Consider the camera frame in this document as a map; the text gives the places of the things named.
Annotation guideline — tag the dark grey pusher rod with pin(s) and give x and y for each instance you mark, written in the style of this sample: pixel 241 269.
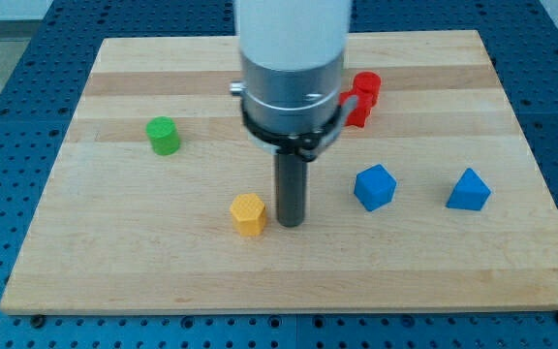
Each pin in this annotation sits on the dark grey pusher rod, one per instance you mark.
pixel 290 176

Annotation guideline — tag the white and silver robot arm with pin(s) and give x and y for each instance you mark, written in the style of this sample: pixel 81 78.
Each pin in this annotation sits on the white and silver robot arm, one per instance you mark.
pixel 292 55

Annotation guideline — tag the red angular block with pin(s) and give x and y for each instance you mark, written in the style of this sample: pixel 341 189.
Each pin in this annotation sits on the red angular block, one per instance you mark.
pixel 361 112

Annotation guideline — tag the green cylinder block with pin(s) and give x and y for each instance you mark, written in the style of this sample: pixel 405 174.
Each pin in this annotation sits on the green cylinder block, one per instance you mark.
pixel 163 135

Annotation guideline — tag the yellow hexagon block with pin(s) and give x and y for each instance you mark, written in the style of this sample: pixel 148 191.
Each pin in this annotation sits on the yellow hexagon block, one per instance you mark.
pixel 248 213

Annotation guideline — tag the blue cube block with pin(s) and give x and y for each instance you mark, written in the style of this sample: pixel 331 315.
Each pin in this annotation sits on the blue cube block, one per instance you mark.
pixel 374 187

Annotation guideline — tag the red cylinder block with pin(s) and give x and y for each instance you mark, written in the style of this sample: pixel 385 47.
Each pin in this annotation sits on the red cylinder block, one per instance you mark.
pixel 370 83

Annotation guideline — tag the blue triangular prism block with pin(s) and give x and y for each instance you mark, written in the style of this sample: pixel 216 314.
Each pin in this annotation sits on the blue triangular prism block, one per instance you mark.
pixel 469 193

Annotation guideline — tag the light wooden board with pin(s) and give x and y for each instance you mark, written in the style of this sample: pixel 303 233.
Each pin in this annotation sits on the light wooden board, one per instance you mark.
pixel 121 230

